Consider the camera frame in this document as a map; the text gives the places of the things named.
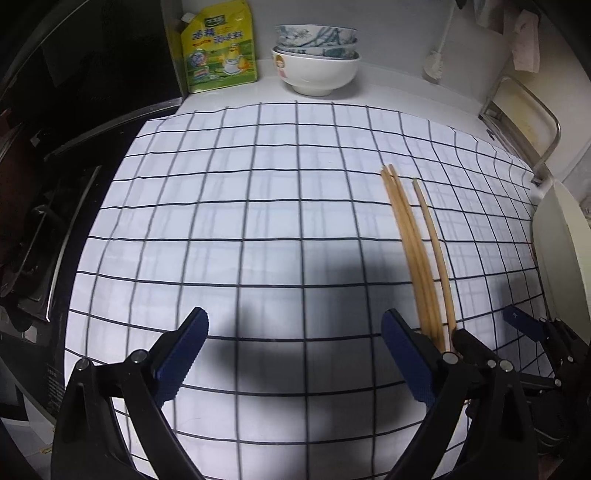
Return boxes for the wooden chopstick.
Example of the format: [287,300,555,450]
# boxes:
[390,165,448,354]
[385,164,444,349]
[379,168,437,344]
[412,179,459,335]

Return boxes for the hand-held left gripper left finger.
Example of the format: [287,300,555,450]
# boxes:
[51,307,209,480]

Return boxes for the pink hanging towel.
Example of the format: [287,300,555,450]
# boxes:
[503,9,541,72]

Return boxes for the cream plate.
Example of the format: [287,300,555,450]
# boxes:
[531,179,591,344]

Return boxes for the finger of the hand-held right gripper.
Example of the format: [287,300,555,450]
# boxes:
[503,305,591,367]
[451,329,499,371]

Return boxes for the yellow green detergent pouch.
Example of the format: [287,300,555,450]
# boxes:
[178,0,259,95]

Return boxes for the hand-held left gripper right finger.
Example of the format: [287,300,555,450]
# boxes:
[381,308,540,480]

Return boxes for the metal rack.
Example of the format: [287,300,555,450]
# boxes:
[479,75,563,186]

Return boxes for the black gas stove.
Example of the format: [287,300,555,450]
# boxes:
[0,99,183,333]

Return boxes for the white black-checked cloth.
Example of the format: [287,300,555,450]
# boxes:
[65,102,555,480]

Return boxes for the white ceramic bowl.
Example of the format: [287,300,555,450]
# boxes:
[270,47,361,97]

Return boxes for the blue patterned bowl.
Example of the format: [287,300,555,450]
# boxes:
[276,24,359,47]
[274,42,361,61]

